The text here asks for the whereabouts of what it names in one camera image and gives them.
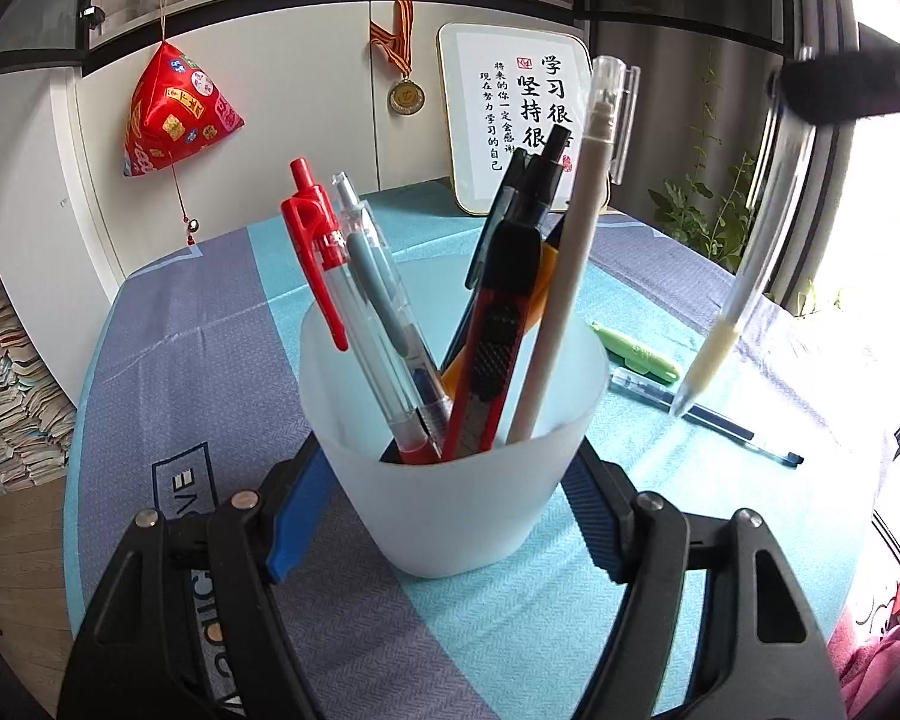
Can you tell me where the clear dark blue pen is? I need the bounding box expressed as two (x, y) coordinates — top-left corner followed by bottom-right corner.
(610, 367), (805, 468)

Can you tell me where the framed calligraphy board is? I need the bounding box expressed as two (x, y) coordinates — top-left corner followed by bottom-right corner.
(437, 23), (593, 216)

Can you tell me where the gold medal striped ribbon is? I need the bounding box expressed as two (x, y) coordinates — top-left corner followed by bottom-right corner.
(368, 0), (425, 117)

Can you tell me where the red black utility knife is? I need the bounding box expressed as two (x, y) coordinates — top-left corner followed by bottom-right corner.
(440, 221), (541, 461)

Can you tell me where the green highlighter pen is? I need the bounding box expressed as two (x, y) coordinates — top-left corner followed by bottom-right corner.
(590, 322), (683, 383)

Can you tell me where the clear pen yellow grip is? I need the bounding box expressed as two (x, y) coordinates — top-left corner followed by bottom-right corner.
(670, 73), (820, 419)

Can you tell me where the red hanging zongzi ornament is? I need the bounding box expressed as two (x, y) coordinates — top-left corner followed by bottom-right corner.
(121, 41), (245, 245)

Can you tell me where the red clip clear pen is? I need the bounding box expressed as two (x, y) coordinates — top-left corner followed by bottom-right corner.
(281, 158), (395, 418)

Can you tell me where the tall stack of books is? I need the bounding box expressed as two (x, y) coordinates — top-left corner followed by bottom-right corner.
(0, 280), (76, 496)

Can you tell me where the blue grey tablecloth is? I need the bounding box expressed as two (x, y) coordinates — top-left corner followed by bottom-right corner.
(64, 218), (896, 718)

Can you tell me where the grey clear retractable pen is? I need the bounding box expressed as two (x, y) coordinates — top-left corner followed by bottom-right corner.
(333, 172), (452, 463)

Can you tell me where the orange black utility knife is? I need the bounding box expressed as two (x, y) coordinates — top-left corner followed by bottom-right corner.
(442, 241), (557, 395)

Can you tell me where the green potted plant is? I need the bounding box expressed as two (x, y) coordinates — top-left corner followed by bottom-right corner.
(647, 62), (758, 273)

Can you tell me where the white capped gel pen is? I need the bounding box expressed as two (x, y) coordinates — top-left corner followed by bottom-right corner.
(507, 55), (640, 444)

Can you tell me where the translucent white plastic cup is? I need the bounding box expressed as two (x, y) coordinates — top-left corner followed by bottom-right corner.
(299, 307), (610, 578)

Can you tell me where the white cabinet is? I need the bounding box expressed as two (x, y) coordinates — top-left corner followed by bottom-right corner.
(0, 0), (595, 407)

